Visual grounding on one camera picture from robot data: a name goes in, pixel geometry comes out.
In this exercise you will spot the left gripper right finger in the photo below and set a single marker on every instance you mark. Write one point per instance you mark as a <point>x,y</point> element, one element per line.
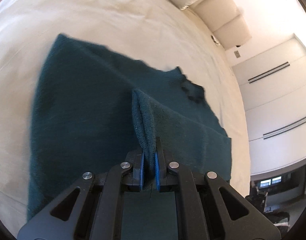
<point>207,207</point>

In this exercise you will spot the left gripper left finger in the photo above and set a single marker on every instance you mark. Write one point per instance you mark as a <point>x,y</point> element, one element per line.
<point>92,207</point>

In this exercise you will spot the dark teal knit sweater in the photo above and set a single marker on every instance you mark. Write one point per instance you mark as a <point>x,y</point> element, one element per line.
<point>93,106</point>

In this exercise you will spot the cream bed duvet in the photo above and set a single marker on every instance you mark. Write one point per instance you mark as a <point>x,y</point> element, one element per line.
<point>154,31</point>

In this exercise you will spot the beige padded headboard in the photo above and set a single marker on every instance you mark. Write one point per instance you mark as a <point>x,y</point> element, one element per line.
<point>225,20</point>

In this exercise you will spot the white wardrobe with black handles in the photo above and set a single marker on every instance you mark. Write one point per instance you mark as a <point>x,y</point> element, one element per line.
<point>273,88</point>

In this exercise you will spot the wall socket plate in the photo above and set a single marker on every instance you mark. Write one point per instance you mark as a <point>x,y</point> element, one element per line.
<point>237,54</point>

